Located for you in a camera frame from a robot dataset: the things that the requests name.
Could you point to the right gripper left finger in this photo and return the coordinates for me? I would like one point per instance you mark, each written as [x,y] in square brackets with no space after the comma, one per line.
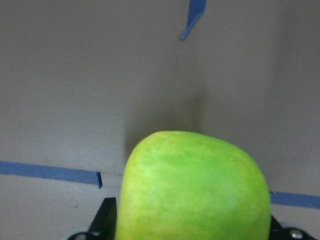
[103,225]

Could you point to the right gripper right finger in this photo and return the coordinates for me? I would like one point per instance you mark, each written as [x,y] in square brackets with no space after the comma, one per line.
[278,232]

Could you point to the green apple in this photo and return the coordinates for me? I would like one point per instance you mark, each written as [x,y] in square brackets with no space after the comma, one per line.
[180,185]

